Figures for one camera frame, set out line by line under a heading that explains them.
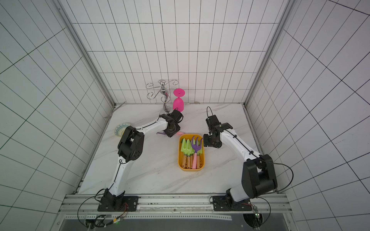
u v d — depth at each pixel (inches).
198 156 34.2
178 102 37.3
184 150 34.5
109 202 24.9
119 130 39.5
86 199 26.4
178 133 37.4
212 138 28.0
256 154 17.9
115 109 46.4
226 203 28.6
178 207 28.6
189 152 34.5
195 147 35.0
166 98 37.9
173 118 31.0
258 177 16.6
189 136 36.3
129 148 22.7
